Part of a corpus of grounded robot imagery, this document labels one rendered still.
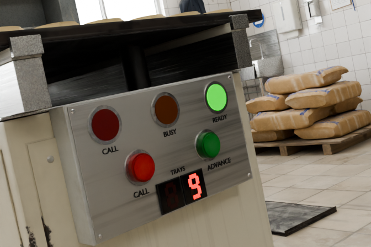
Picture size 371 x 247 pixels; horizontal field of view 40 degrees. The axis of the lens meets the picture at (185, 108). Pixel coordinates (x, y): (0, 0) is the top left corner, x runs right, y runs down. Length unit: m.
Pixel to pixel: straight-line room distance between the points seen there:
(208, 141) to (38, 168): 0.20
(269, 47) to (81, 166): 5.47
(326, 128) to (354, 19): 1.29
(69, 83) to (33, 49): 0.52
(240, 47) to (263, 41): 5.31
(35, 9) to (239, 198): 0.90
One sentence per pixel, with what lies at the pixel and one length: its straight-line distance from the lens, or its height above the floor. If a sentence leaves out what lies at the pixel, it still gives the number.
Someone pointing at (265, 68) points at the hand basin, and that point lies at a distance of 5.62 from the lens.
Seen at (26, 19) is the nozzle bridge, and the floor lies 1.08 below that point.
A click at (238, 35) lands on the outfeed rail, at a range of 0.67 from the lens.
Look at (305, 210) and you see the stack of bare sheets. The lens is 2.92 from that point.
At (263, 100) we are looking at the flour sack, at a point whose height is 0.52.
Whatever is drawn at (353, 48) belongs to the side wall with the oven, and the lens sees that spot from 5.29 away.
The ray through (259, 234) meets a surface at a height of 0.62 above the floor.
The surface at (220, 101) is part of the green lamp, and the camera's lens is 0.62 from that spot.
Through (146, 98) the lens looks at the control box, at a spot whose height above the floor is 0.83.
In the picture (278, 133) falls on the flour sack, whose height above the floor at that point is 0.19.
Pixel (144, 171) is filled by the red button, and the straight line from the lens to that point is 0.53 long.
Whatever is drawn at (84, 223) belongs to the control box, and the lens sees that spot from 0.52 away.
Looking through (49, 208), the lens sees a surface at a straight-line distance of 0.53.
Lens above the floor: 0.84
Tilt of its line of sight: 3 degrees down
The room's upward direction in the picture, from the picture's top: 12 degrees counter-clockwise
